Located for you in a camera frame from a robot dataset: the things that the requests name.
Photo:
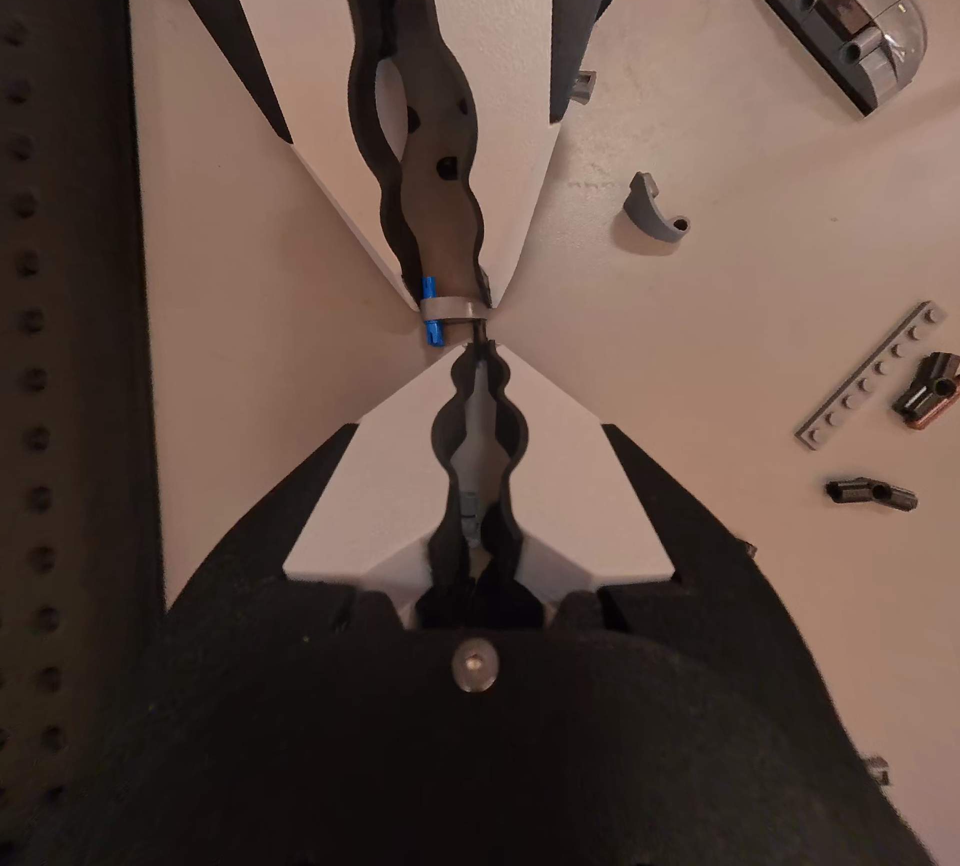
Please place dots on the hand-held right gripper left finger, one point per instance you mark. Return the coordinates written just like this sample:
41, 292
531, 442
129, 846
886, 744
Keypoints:
367, 506

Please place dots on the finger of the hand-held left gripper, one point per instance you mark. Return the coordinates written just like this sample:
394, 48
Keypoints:
502, 18
300, 55

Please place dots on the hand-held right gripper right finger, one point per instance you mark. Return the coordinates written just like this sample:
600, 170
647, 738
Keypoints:
592, 506

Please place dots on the blue lego pin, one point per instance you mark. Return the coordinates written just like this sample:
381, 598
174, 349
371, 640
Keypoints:
430, 311

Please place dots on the light grey lego block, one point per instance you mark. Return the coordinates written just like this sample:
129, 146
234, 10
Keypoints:
470, 513

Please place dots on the grey lego arch piece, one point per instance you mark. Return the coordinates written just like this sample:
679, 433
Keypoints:
649, 213

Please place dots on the black angled lego connector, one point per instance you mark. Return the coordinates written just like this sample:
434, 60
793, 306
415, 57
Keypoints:
871, 492

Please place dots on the long grey lego plate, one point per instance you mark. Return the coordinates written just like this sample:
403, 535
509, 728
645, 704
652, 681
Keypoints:
870, 374

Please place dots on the grey curved lego assembly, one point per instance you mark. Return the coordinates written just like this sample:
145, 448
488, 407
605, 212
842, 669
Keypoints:
840, 25

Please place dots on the black and brown lego piece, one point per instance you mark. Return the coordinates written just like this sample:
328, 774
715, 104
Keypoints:
930, 392

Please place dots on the black grey small lego piece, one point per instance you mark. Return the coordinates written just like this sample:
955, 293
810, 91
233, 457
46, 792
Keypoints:
876, 770

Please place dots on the black perforated office chair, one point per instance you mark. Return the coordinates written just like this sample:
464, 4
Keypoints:
67, 356

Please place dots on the small grey lego bracket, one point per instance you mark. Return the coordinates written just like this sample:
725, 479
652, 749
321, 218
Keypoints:
581, 85

